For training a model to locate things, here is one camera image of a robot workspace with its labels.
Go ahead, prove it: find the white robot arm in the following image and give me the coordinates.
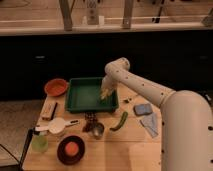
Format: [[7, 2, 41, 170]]
[[101, 57, 213, 171]]

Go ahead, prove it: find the green plastic tray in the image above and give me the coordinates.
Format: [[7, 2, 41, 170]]
[[65, 77, 119, 113]]

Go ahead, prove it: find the green chili pepper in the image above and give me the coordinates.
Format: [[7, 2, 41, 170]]
[[110, 111, 128, 131]]

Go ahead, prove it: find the dark grape bunch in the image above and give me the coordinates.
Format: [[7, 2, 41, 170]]
[[82, 113, 98, 132]]

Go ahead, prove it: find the blue sponge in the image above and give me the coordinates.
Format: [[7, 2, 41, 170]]
[[133, 104, 153, 116]]

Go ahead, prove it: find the metal cup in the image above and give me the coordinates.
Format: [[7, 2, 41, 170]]
[[92, 122, 104, 139]]

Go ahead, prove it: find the orange bowl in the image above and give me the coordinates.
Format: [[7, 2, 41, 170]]
[[44, 78, 68, 97]]

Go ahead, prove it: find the light blue cloth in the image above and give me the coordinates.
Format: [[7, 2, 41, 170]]
[[140, 113, 158, 138]]

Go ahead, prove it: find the wooden block with black edge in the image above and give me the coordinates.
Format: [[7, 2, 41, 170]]
[[41, 102, 57, 121]]

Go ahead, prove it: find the white measuring cup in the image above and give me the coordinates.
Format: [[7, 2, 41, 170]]
[[35, 117, 80, 135]]

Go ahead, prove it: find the orange fruit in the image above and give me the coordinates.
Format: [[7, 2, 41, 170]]
[[65, 142, 79, 156]]

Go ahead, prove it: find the dark plate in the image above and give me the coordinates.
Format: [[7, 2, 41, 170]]
[[57, 135, 85, 165]]

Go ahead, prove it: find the black stand left edge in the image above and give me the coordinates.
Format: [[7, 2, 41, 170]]
[[0, 129, 33, 171]]

